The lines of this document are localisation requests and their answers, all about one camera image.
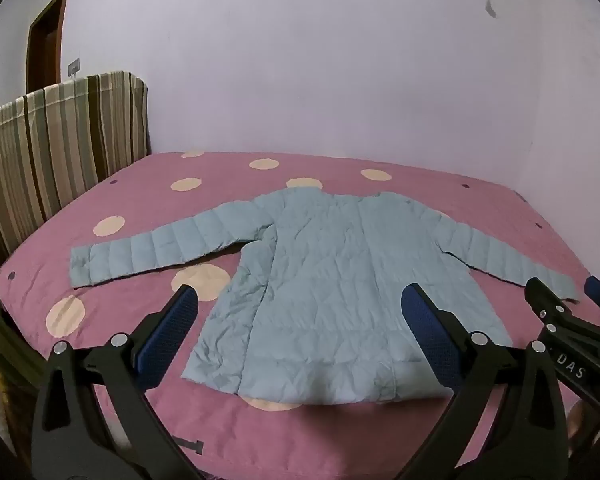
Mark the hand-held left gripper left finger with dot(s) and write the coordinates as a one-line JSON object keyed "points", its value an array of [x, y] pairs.
{"points": [[172, 330]]}

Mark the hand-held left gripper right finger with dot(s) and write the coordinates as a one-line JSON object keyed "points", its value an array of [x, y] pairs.
{"points": [[427, 330]]}

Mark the light blue padded jacket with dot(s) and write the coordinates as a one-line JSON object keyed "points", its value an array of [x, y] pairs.
{"points": [[320, 285]]}

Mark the bed with pink dotted sheet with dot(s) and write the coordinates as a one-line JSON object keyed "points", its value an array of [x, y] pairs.
{"points": [[430, 200]]}

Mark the striped fabric headboard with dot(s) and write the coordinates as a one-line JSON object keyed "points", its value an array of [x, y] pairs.
{"points": [[55, 145]]}

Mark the brown wooden door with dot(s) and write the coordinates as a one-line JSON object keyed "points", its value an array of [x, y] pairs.
{"points": [[47, 45]]}

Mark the small grey wall fixture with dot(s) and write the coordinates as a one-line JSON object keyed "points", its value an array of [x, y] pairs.
{"points": [[73, 67]]}

